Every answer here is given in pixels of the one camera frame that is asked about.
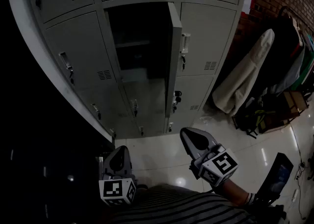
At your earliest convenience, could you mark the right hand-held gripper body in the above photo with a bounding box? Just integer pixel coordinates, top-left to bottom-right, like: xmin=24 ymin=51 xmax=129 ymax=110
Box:
xmin=188 ymin=144 xmax=239 ymax=187

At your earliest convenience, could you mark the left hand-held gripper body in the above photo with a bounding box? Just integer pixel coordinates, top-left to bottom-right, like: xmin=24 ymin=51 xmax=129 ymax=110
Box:
xmin=99 ymin=168 xmax=137 ymax=207

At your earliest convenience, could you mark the grey locker door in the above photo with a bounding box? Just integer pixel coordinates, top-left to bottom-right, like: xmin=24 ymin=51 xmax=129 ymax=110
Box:
xmin=164 ymin=1 xmax=183 ymax=118

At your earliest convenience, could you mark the grey metal locker cabinet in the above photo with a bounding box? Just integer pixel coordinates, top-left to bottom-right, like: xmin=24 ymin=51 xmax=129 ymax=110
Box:
xmin=24 ymin=0 xmax=250 ymax=140

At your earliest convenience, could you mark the person's right forearm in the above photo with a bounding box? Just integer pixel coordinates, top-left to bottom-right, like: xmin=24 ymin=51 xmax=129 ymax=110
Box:
xmin=219 ymin=179 xmax=256 ymax=206

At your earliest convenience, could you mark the person's striped shirt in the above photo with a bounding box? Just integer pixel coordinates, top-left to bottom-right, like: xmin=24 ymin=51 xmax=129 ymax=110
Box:
xmin=107 ymin=185 xmax=255 ymax=224

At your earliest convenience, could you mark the white hanging coat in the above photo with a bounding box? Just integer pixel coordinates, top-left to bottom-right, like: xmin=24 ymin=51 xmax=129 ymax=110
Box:
xmin=211 ymin=28 xmax=275 ymax=116

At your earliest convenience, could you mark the grey hanging garment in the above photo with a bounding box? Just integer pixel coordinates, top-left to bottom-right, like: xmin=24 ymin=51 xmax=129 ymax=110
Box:
xmin=269 ymin=46 xmax=307 ymax=94

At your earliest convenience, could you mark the black hanging garment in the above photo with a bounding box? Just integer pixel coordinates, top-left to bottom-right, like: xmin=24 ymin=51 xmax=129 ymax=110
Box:
xmin=257 ymin=9 xmax=305 ymax=92

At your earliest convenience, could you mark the green hanging garment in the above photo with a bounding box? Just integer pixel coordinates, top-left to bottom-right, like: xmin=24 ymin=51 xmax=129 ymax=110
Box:
xmin=291 ymin=33 xmax=314 ymax=91

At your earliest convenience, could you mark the black clothes rack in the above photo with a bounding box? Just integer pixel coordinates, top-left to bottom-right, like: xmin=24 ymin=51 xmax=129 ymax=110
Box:
xmin=278 ymin=5 xmax=314 ymax=37

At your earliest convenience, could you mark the black bag with yellow straps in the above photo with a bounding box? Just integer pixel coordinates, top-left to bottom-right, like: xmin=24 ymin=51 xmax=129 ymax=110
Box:
xmin=232 ymin=97 xmax=278 ymax=140

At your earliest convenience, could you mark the floor cable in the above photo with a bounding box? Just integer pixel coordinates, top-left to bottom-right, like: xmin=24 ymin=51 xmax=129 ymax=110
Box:
xmin=290 ymin=126 xmax=310 ymax=219

